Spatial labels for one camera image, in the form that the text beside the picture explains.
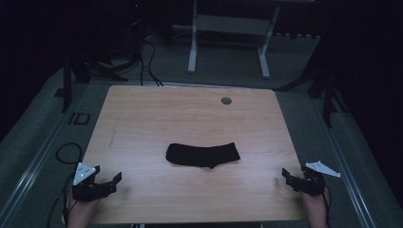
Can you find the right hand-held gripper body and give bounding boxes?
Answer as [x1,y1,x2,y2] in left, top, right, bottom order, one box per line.
[293,161,342,196]

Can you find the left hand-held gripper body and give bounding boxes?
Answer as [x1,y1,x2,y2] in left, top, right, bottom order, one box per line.
[71,161,111,203]

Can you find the black sock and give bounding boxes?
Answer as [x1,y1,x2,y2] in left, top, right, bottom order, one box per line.
[164,142,241,170]

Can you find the person's left hand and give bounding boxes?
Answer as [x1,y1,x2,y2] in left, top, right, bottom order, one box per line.
[67,197,101,228]

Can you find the person's right hand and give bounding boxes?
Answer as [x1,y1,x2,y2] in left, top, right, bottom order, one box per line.
[300,187,331,228]

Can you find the black metal stand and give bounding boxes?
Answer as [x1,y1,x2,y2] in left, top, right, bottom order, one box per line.
[274,63,350,128]
[53,53,129,114]

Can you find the dark equipment tower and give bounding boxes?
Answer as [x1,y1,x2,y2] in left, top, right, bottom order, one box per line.
[125,0,145,60]

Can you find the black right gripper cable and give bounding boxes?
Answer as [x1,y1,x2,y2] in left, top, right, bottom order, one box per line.
[320,185,333,228]

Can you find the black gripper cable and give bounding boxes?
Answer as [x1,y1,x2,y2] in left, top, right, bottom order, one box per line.
[47,175,76,228]
[320,185,333,228]

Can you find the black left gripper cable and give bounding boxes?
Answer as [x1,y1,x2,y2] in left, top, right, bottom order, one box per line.
[47,175,76,228]

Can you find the black looped floor cable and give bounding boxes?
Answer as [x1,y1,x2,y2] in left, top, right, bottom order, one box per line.
[55,142,84,165]

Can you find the aluminium floor rail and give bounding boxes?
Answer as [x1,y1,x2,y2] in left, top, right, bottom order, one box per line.
[312,98,378,228]
[0,83,91,224]

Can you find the black hanging cables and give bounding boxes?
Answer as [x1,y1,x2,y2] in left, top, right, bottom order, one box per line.
[138,37,164,87]

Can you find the white desk frame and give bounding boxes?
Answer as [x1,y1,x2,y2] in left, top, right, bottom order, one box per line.
[187,0,281,80]

